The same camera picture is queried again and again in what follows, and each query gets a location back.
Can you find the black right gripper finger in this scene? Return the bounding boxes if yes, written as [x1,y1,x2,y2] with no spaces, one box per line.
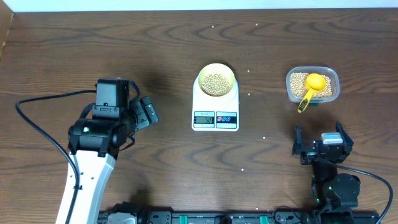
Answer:
[294,124,303,150]
[336,121,354,145]

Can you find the yellow measuring scoop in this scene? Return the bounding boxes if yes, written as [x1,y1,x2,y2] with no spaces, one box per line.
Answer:
[298,73,326,113]

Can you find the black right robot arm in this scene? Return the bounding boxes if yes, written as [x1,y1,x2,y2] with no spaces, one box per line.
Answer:
[292,121,361,223]

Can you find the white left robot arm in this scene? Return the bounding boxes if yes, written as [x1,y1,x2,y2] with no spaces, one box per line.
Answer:
[56,96,159,223]

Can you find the white kitchen scale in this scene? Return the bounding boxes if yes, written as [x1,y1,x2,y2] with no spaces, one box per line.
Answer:
[192,77,239,132]

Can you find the soybeans in yellow bowl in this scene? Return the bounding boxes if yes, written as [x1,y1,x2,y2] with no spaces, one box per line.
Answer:
[200,73,231,96]

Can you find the yellow bowl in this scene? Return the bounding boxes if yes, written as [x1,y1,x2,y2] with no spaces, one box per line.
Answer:
[198,63,236,91]

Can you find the pile of soybeans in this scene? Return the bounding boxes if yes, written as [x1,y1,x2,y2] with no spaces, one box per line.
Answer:
[290,72,333,98]

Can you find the clear plastic container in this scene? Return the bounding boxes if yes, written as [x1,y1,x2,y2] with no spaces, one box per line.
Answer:
[286,66,340,103]

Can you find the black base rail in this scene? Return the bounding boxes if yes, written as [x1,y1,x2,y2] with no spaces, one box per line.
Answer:
[96,202,379,224]

